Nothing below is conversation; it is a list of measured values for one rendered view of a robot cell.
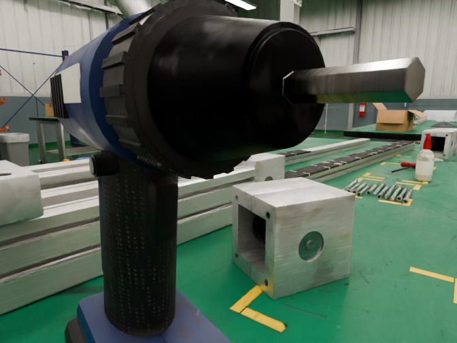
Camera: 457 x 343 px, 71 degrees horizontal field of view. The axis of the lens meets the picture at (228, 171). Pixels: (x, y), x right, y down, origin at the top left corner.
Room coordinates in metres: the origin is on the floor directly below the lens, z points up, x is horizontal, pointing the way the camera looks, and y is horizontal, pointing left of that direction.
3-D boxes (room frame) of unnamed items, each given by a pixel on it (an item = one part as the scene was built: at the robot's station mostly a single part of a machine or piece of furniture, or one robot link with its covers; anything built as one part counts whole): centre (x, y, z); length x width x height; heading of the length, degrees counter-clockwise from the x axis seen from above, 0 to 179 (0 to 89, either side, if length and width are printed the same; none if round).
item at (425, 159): (0.79, -0.49, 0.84); 0.04 x 0.04 x 0.12
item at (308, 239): (0.35, -0.06, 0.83); 0.11 x 0.10 x 0.10; 26
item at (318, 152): (1.18, -0.33, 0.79); 0.96 x 0.04 x 0.03; 137
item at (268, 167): (0.59, -0.03, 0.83); 0.12 x 0.09 x 0.10; 47
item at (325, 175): (1.05, -0.47, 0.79); 0.96 x 0.04 x 0.03; 137
